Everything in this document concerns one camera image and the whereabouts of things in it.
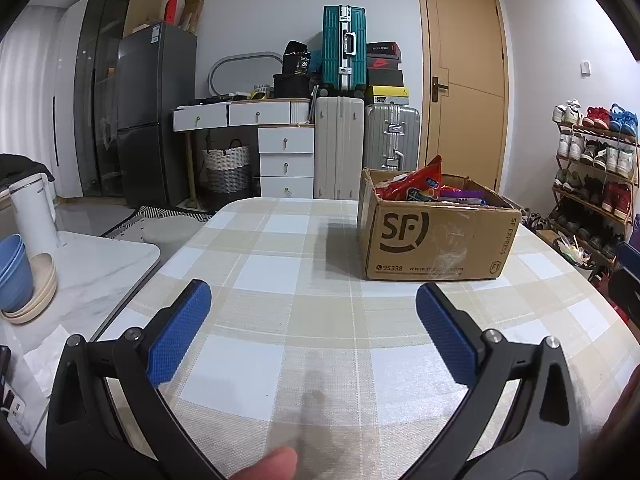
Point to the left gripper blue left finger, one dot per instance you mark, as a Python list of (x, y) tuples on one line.
[(85, 438)]

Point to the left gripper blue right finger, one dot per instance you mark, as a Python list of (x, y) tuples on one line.
[(539, 439)]

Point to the red biscuit snack bag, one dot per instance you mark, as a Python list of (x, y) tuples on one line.
[(429, 176)]

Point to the blue cookie packet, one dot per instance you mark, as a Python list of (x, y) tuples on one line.
[(424, 196)]

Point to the person's right hand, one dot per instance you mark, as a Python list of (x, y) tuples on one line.
[(615, 454)]

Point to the person's left hand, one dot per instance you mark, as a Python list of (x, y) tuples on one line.
[(280, 464)]

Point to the white trash bin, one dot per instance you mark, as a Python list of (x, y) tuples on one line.
[(575, 255)]

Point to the wooden shoe rack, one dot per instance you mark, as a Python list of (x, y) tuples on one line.
[(595, 190)]

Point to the white marble side table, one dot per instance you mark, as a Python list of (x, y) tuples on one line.
[(96, 278)]

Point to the blue bowls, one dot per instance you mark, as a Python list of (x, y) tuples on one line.
[(16, 281)]

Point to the patterned floor rug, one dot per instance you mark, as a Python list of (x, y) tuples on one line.
[(131, 228)]

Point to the checked tablecloth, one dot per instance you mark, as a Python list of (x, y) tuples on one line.
[(300, 349)]

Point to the white electric kettle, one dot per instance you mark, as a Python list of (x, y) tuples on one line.
[(35, 215)]

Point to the SF cardboard box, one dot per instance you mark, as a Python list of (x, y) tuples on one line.
[(433, 242)]

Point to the wooden door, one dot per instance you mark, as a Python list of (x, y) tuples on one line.
[(465, 88)]

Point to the woven laundry basket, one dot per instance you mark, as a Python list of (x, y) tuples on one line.
[(228, 169)]

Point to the silver suitcase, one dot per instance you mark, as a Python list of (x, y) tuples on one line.
[(391, 137)]

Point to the beige suitcase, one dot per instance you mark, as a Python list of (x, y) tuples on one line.
[(338, 147)]

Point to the white drawer desk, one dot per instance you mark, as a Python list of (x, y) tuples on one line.
[(278, 133)]

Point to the stack of shoe boxes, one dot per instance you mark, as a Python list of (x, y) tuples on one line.
[(384, 74)]

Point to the dark grey refrigerator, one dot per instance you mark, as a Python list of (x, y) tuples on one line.
[(155, 74)]

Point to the teal suitcase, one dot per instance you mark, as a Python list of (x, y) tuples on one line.
[(344, 51)]

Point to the black glass cabinet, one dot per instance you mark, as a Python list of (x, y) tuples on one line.
[(104, 24)]

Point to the black bag on desk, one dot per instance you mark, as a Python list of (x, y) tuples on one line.
[(295, 59)]

